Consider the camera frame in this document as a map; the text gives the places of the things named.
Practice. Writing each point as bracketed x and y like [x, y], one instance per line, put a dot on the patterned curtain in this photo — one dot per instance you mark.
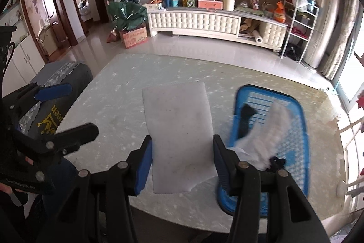
[341, 46]

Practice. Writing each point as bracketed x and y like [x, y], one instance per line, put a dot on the thin white cloth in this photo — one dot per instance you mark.
[179, 132]

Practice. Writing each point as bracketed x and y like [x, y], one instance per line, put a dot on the white cupboard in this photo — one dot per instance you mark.
[22, 58]

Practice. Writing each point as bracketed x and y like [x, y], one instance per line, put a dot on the orange bag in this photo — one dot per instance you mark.
[280, 13]

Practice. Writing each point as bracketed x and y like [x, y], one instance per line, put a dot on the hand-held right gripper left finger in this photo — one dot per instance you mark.
[143, 163]

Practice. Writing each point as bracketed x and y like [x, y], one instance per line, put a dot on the paper towel roll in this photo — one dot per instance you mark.
[258, 38]

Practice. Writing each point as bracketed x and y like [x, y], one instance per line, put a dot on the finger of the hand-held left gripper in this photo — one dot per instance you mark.
[76, 134]
[54, 92]

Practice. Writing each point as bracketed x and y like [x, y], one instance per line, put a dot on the black bag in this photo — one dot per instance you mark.
[291, 51]

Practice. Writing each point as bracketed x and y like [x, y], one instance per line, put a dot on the white cylinder roll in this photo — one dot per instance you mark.
[228, 3]

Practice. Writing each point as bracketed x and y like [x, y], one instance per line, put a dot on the clothes drying rack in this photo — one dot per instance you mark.
[354, 129]

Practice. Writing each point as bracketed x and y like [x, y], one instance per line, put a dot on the green bag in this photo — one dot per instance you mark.
[128, 15]

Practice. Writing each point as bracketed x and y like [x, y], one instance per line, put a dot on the brown wooden door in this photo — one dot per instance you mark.
[52, 9]

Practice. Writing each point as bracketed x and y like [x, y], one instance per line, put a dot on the pink box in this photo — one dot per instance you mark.
[210, 4]

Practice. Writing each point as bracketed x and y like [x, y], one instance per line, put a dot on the white round device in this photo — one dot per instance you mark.
[342, 189]

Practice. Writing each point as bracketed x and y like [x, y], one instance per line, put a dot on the white metal rack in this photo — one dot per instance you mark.
[301, 29]

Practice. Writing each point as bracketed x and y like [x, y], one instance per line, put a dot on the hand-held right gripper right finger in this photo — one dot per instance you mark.
[220, 163]

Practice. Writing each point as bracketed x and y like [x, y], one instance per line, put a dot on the silver standing air conditioner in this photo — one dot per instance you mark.
[324, 18]

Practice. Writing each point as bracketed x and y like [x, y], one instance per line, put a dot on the black cloth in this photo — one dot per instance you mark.
[248, 117]

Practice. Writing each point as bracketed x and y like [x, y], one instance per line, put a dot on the white tufted media cabinet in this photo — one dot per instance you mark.
[199, 22]

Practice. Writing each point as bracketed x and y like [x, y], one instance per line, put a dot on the grey cushioned chair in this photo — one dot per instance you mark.
[62, 75]

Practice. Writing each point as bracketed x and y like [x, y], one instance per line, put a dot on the cardboard box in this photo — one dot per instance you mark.
[135, 37]

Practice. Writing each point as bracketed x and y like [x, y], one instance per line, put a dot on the white waffle towel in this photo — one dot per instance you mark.
[270, 132]

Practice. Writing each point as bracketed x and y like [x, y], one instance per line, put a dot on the blue plastic basket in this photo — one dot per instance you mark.
[293, 140]

